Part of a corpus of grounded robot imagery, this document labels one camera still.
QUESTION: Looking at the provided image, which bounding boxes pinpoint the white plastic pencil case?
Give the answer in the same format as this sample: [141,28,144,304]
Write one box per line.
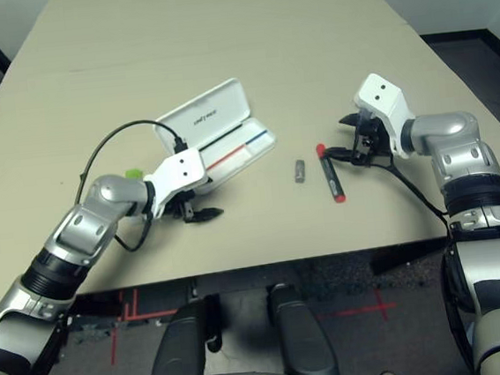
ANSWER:
[151,73,282,199]

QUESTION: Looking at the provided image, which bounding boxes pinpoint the red floor tape cross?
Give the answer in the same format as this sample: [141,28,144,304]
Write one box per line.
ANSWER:
[316,288,399,328]

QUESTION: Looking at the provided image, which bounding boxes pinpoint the grey robot left leg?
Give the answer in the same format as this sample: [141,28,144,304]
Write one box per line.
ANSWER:
[140,294,228,375]

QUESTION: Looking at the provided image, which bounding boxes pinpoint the red black whiteboard marker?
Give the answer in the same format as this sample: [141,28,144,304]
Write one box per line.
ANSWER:
[315,141,347,206]

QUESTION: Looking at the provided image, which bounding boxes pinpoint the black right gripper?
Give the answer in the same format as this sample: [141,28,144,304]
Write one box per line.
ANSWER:
[320,110,392,168]

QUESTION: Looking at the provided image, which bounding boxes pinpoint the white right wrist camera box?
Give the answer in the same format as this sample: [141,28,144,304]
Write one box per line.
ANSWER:
[351,69,421,162]

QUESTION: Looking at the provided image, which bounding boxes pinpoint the red floor tape lines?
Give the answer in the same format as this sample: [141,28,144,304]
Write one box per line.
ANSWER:
[104,285,182,365]

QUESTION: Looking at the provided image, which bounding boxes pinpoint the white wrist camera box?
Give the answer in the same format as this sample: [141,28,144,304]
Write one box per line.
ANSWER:
[351,69,421,162]
[139,146,213,221]

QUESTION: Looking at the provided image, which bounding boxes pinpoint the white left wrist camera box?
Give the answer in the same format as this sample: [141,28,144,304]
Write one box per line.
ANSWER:
[139,146,213,221]

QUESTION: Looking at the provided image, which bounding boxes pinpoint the grey robot right leg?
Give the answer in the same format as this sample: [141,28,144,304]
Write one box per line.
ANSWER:
[264,279,342,375]

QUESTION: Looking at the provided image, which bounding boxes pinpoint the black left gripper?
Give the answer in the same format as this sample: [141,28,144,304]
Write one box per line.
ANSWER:
[160,185,227,227]

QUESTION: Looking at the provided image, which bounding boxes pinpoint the small dark grey block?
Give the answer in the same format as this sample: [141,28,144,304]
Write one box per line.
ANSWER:
[292,158,308,185]

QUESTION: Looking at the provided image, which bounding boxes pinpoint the grey robot leg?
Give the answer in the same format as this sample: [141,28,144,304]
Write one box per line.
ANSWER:
[264,279,342,375]
[140,294,228,375]

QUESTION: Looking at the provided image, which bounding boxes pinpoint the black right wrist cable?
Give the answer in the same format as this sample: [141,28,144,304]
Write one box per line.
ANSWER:
[362,148,473,375]

